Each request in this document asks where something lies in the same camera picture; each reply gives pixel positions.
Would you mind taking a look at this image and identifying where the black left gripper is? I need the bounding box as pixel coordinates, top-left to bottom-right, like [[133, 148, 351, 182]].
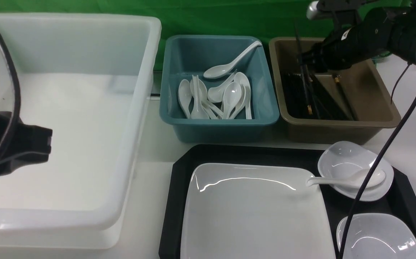
[[0, 111, 53, 176]]

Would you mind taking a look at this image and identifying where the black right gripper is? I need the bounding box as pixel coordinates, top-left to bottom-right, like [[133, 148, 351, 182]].
[[300, 7, 395, 73]]

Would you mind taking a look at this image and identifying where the black chopstick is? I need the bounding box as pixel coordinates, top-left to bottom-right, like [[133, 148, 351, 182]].
[[305, 64, 322, 119], [293, 20, 313, 116]]

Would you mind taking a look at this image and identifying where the white bowl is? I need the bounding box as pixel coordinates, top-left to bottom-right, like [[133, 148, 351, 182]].
[[317, 141, 394, 202], [343, 213, 416, 259]]

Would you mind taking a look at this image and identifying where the white ceramic soup spoon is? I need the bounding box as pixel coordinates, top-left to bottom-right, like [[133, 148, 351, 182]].
[[306, 169, 386, 189]]

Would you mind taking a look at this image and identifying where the large white square plate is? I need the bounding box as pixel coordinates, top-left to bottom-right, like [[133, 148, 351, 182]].
[[180, 163, 336, 259]]

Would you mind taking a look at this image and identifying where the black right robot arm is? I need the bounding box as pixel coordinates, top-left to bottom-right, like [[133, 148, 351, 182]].
[[301, 7, 416, 73]]

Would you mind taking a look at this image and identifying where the brown plastic bin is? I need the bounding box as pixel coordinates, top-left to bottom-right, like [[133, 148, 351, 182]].
[[269, 37, 401, 145]]

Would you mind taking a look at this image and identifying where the black chopsticks pile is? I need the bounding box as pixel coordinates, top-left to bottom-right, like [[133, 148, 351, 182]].
[[281, 73, 351, 120]]

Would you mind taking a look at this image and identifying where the green backdrop cloth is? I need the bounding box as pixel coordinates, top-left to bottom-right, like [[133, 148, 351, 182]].
[[0, 0, 333, 71]]

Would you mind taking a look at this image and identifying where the large white plastic bin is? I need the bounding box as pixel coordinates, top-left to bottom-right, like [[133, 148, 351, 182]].
[[0, 13, 162, 249]]

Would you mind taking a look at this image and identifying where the white spoon far right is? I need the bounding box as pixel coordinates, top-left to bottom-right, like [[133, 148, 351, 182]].
[[230, 72, 253, 119]]

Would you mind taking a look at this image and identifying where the white spoon bowl up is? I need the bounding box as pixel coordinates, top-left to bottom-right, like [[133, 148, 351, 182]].
[[221, 82, 243, 119]]

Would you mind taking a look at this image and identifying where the white spoon leaning in bin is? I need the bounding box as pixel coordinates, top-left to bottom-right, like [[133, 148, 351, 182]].
[[203, 40, 262, 79]]

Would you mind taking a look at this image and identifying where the teal plastic bin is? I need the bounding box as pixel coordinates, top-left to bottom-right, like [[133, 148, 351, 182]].
[[160, 35, 279, 143]]

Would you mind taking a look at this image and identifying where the white spoon centre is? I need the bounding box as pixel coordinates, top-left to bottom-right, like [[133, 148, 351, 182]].
[[208, 70, 237, 103]]

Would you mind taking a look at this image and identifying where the black serving tray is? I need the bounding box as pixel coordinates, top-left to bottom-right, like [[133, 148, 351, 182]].
[[158, 144, 416, 259]]

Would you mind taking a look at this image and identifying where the white spoon far left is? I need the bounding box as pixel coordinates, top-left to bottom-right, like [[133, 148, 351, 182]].
[[178, 79, 192, 119]]

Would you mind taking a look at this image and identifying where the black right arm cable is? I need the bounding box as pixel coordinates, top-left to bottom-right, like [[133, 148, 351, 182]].
[[338, 61, 416, 259]]

